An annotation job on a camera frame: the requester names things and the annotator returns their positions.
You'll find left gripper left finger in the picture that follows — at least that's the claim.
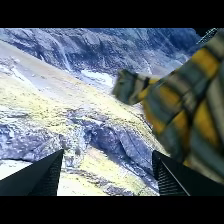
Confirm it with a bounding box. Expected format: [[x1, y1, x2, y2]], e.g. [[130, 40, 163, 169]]
[[0, 148, 65, 197]]

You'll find yellow grey striped long-sleeved shirt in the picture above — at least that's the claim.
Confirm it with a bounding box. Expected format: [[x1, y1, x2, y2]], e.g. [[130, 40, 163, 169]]
[[111, 29, 224, 185]]

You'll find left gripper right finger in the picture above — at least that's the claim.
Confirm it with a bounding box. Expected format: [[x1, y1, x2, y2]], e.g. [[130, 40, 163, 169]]
[[151, 149, 224, 197]]

